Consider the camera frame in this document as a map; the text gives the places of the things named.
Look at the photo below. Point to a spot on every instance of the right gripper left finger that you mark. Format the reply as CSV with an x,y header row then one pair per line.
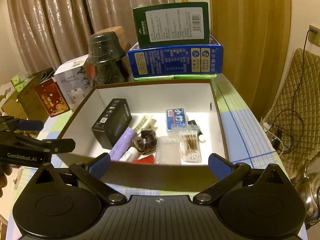
x,y
90,174

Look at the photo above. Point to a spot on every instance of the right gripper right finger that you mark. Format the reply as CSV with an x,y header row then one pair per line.
x,y
228,174

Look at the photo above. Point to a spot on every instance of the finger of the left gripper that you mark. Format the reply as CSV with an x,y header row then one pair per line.
x,y
10,123
15,143

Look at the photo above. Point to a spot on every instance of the purple bottle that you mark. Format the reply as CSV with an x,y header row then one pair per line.
x,y
123,144

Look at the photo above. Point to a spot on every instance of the red foil snack packet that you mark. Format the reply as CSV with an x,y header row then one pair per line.
x,y
146,160

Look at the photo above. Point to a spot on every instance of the brown cardboard cartons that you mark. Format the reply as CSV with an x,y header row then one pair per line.
x,y
19,99

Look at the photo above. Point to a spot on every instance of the small white bottle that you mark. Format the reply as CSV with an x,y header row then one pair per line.
x,y
130,155

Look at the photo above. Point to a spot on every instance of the cotton swab pack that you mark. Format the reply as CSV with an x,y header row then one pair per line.
x,y
189,144

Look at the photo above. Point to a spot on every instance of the red gold gift box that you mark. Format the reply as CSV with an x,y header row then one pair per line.
x,y
51,97

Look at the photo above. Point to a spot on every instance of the black product box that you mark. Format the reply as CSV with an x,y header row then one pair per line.
x,y
112,123

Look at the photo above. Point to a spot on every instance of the white humidifier box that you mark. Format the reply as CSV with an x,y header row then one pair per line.
x,y
72,81

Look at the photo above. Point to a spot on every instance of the brown hair scrunchie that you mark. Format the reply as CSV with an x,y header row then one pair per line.
x,y
146,141

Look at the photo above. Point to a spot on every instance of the clear plastic case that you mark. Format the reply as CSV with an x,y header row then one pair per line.
x,y
167,151

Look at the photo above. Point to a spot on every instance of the cream hair comb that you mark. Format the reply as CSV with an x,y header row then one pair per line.
x,y
145,122

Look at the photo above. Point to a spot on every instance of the brown cardboard storage box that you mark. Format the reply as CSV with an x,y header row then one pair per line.
x,y
199,102

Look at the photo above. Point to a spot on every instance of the blue white tissue pack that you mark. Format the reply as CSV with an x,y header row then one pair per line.
x,y
175,118

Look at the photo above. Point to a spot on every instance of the quilted chair cushion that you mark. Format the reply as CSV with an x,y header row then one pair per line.
x,y
294,116

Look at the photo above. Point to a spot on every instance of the green flat package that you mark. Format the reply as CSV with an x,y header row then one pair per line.
x,y
176,77

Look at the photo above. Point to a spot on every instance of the beige curtain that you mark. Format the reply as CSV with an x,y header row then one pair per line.
x,y
51,32

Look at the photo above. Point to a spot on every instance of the blue printed box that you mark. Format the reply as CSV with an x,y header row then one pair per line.
x,y
177,60

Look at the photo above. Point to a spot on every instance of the green white label box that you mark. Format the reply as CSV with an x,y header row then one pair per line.
x,y
172,24

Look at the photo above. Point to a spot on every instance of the wall power socket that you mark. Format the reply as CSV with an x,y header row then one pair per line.
x,y
314,35

